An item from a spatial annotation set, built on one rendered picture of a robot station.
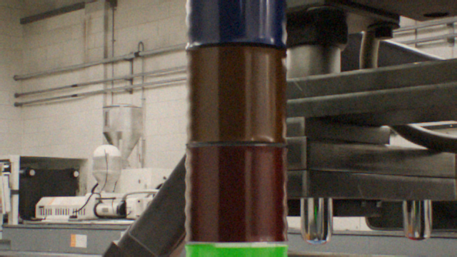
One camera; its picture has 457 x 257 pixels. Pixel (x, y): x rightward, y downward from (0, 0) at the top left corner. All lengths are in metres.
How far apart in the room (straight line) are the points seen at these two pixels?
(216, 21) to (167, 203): 0.65
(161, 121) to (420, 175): 10.12
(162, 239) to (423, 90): 0.49
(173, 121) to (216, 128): 10.26
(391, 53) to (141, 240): 0.33
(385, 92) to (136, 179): 8.31
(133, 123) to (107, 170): 0.69
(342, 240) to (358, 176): 5.71
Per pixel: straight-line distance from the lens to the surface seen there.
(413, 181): 0.63
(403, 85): 0.54
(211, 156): 0.32
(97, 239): 8.31
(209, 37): 0.32
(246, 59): 0.32
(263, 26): 0.32
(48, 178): 9.79
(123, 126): 9.11
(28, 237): 9.26
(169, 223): 0.96
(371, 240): 6.13
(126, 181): 8.95
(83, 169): 10.14
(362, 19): 0.62
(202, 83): 0.32
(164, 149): 10.66
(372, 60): 0.70
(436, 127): 5.84
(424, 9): 0.62
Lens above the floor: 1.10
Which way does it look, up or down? 5 degrees up
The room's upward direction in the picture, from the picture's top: straight up
